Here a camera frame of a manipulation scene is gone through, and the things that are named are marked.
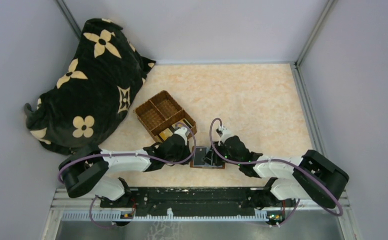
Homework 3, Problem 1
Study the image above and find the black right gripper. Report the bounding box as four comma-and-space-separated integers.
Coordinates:
201, 140, 241, 167

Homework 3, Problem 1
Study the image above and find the brown leather card holder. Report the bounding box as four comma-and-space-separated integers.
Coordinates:
190, 146, 225, 170

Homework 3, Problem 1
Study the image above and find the brown woven divided basket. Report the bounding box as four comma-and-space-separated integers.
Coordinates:
134, 90, 197, 143

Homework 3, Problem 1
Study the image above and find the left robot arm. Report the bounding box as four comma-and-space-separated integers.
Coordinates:
57, 134, 195, 207

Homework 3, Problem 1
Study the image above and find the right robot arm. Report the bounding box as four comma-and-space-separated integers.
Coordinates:
211, 133, 350, 215

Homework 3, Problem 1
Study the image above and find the gold card in holder sleeve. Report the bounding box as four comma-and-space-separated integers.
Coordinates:
158, 128, 173, 142

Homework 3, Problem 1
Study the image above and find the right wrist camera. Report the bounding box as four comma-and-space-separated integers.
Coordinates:
216, 126, 233, 138

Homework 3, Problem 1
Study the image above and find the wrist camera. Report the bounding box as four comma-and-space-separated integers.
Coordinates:
216, 126, 233, 138
174, 127, 189, 145

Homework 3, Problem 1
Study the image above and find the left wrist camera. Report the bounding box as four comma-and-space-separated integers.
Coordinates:
174, 127, 189, 145

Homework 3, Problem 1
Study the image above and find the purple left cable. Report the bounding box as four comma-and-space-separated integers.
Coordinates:
57, 121, 197, 230

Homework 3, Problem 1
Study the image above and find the purple cable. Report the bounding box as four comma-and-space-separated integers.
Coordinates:
57, 121, 197, 230
209, 117, 344, 228

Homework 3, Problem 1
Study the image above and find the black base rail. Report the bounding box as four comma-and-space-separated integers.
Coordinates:
61, 186, 285, 223

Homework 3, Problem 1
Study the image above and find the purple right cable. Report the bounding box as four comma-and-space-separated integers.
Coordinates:
209, 117, 344, 228

